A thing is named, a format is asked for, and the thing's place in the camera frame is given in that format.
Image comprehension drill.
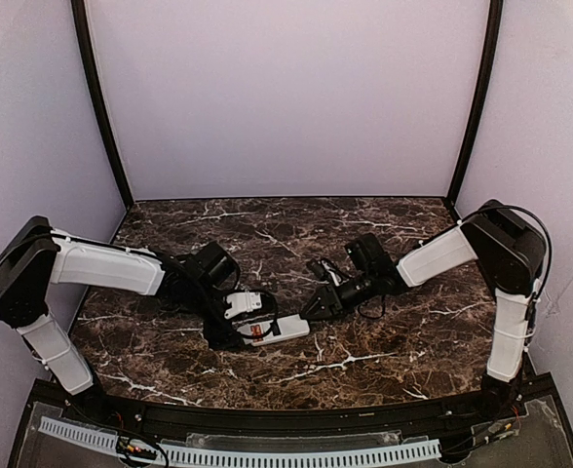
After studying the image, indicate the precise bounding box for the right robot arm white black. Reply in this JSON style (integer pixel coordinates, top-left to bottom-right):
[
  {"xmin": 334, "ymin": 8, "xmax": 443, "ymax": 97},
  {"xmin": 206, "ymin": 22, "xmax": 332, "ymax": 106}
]
[{"xmin": 300, "ymin": 200, "xmax": 553, "ymax": 383}]

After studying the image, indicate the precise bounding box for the white remote control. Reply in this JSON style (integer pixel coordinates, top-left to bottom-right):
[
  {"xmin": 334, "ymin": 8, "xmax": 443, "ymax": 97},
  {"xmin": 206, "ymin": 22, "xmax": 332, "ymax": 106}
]
[{"xmin": 237, "ymin": 314, "xmax": 310, "ymax": 347}]

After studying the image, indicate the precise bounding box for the white slotted cable duct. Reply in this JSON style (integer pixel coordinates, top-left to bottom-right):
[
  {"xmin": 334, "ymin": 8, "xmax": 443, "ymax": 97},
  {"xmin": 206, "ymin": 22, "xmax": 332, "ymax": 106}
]
[{"xmin": 37, "ymin": 416, "xmax": 441, "ymax": 467}]

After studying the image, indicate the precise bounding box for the black front rail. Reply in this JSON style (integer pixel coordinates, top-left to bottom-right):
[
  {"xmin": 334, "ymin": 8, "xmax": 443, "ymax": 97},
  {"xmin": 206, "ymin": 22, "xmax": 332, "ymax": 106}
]
[{"xmin": 87, "ymin": 393, "xmax": 489, "ymax": 438}]

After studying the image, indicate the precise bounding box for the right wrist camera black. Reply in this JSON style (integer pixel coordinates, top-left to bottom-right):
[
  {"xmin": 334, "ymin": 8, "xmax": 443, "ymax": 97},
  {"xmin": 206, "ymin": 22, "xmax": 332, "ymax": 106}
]
[{"xmin": 306, "ymin": 257, "xmax": 351, "ymax": 286}]

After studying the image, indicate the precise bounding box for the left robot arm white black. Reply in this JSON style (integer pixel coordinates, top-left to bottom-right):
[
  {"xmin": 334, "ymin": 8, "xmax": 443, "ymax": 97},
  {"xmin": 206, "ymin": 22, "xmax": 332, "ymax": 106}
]
[{"xmin": 0, "ymin": 216, "xmax": 261, "ymax": 395}]

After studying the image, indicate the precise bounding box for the right black frame post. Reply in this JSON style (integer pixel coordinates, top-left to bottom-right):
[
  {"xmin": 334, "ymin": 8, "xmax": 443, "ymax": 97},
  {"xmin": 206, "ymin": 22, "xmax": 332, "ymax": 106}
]
[{"xmin": 446, "ymin": 0, "xmax": 504, "ymax": 207}]

